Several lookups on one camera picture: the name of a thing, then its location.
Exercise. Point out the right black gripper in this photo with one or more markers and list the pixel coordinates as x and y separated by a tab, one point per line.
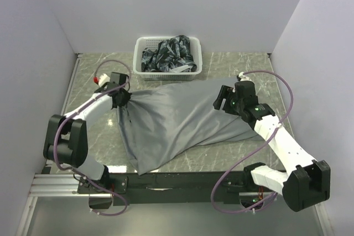
224	93

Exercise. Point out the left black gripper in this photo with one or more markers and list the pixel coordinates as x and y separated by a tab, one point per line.
126	98

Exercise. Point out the grey pillowcase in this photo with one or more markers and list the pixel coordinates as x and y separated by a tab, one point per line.
158	124

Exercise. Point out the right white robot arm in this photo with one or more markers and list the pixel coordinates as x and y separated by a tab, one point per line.
305	181

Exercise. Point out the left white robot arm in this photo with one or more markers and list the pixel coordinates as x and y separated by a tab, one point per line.
66	140

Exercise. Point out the white plastic basket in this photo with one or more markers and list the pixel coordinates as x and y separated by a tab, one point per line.
152	42

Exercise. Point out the dark patterned cloth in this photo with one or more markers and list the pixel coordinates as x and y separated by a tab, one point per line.
172	55

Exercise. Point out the black base beam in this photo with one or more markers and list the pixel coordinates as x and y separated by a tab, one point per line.
185	187

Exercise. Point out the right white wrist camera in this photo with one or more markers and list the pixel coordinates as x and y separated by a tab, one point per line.
242	77

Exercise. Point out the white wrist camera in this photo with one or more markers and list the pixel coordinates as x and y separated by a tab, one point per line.
242	77
101	80

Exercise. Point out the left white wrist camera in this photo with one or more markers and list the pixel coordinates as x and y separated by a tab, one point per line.
101	80

